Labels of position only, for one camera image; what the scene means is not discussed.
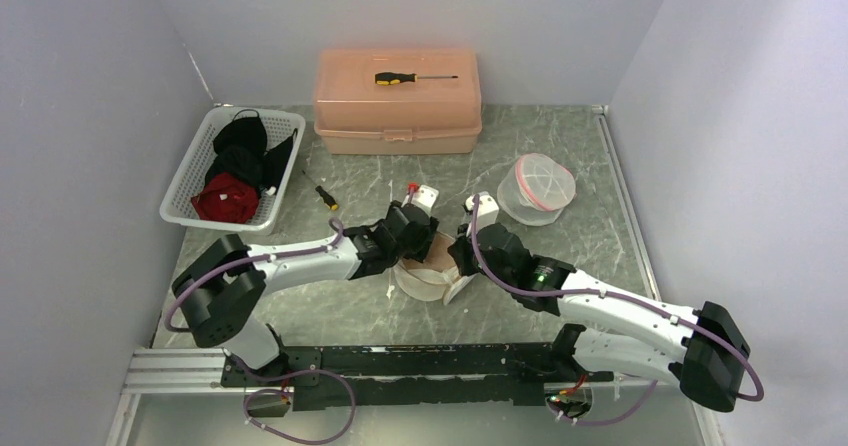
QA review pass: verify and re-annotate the red bra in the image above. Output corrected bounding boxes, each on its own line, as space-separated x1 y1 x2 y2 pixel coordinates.
190 173 259 224

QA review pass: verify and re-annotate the white plastic basket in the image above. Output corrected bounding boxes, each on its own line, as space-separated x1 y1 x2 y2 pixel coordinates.
159 105 306 235

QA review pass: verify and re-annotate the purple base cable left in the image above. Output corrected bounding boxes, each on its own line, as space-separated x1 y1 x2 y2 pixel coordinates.
228 356 357 446

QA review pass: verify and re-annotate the white mesh bag red zipper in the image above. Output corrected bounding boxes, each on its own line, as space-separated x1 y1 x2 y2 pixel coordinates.
496 153 577 227

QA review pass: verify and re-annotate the pink plastic storage box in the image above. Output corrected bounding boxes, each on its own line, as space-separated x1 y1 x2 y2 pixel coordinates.
313 49 482 155

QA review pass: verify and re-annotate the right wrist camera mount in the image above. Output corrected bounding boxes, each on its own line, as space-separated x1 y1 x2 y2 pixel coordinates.
463 191 500 233

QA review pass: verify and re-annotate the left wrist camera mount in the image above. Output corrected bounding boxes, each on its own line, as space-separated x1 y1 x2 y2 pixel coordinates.
402 183 439 215

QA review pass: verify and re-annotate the beige mesh laundry bag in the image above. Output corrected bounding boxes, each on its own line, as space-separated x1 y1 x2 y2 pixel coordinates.
392 258 474 305

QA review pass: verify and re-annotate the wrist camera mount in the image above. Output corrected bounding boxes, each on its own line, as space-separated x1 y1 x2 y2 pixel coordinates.
463 191 500 233
402 183 439 215

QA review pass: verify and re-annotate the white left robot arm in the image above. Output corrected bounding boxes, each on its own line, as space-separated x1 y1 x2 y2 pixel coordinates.
164 201 439 386

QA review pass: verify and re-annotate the small yellow black screwdriver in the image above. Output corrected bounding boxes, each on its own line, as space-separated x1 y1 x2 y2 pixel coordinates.
302 170 339 211

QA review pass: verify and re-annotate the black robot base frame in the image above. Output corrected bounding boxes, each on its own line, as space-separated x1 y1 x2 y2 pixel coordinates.
220 342 580 412

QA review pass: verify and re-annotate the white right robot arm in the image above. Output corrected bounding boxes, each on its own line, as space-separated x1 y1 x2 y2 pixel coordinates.
447 224 764 413

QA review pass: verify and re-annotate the beige lace bra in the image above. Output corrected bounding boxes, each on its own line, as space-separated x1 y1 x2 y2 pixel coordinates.
402 232 456 272

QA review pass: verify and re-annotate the black bra in basket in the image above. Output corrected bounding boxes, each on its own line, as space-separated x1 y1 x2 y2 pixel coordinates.
204 109 298 196

